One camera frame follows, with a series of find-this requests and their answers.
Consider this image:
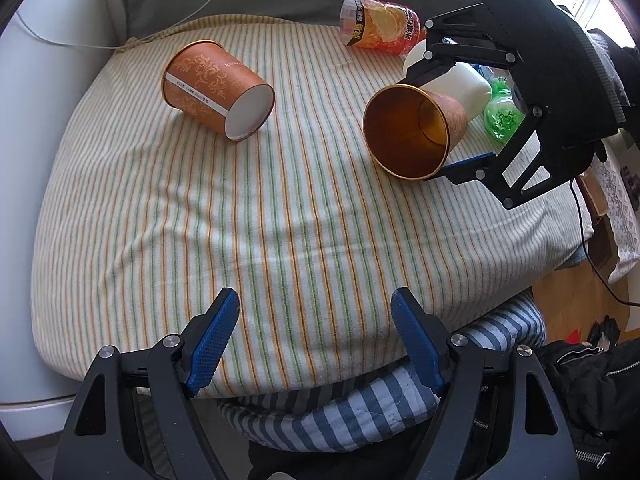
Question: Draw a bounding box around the orange paper cup mouth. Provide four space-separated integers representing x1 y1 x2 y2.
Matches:
362 84 469 181

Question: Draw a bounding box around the orange paper cup white base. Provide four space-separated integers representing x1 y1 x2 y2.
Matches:
160 40 276 142

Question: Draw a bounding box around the white plastic bottle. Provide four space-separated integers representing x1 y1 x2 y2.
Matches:
420 62 491 120

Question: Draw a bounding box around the green plastic bottle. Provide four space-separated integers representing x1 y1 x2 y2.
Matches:
483 77 525 144

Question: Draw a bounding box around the orange snack bottle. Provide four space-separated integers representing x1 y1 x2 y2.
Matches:
340 0 426 55

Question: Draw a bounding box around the black jacket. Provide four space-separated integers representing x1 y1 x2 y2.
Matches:
536 339 640 479

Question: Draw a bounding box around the blue white striped cloth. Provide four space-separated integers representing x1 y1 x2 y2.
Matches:
216 289 547 453

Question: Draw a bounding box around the white cabinet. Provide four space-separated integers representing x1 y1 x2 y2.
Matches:
1 0 118 441

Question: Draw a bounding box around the black cable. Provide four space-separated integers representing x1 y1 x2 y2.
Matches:
569 176 640 309

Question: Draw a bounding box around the white charging cable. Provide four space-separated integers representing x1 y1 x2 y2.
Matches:
14 0 241 52

